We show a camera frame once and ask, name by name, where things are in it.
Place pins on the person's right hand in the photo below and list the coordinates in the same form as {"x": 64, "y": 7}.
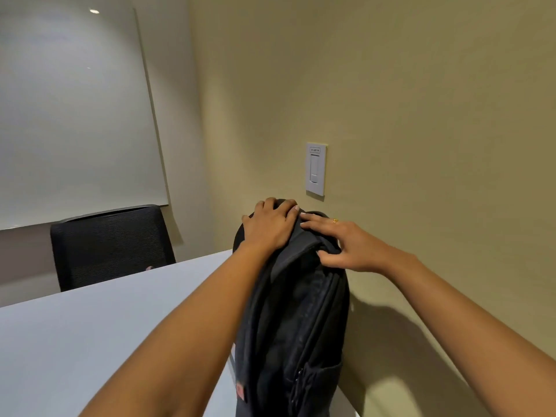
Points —
{"x": 360, "y": 249}

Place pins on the person's left hand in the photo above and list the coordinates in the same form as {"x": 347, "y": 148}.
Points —
{"x": 269, "y": 225}

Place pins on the black backpack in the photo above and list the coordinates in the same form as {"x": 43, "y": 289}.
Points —
{"x": 295, "y": 321}

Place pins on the person's left forearm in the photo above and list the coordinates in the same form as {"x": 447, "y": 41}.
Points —
{"x": 182, "y": 343}

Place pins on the person's right forearm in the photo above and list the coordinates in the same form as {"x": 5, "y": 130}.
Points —
{"x": 478, "y": 343}

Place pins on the black mesh office chair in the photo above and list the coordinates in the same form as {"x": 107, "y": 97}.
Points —
{"x": 113, "y": 247}

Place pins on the white table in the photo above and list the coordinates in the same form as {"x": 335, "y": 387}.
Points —
{"x": 87, "y": 334}

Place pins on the white wall switch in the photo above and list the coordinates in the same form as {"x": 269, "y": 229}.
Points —
{"x": 315, "y": 169}

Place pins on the white wall whiteboard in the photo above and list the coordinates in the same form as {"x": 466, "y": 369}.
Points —
{"x": 74, "y": 117}

